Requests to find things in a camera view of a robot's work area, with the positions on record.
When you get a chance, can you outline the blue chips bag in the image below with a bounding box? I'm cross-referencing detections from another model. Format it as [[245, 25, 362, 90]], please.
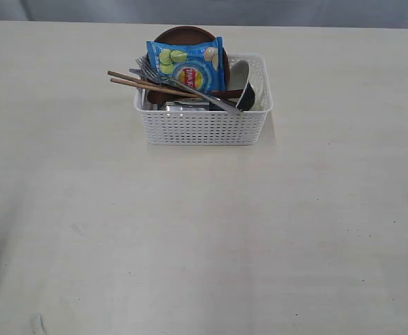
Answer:
[[146, 37, 226, 93]]

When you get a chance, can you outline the brown wooden spoon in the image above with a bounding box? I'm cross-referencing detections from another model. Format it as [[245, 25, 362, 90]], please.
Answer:
[[146, 89, 243, 105]]

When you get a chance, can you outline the silver metal fork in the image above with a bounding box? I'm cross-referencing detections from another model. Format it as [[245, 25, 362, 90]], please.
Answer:
[[136, 57, 243, 115]]

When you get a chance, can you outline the brown round plate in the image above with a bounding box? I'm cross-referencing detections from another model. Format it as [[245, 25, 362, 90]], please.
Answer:
[[147, 26, 216, 105]]

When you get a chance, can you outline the white and black bowl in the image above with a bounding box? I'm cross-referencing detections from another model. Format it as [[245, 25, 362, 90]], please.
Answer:
[[227, 60, 255, 111]]

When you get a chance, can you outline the wooden chopstick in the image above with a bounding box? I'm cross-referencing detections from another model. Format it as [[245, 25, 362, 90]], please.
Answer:
[[107, 70, 204, 98], [110, 78, 198, 98]]

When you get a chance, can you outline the silver table knife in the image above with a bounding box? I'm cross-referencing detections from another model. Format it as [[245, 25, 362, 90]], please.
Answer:
[[129, 68, 160, 83]]

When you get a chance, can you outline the white perforated plastic basket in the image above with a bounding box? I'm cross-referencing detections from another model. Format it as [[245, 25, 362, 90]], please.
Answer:
[[134, 53, 273, 145]]

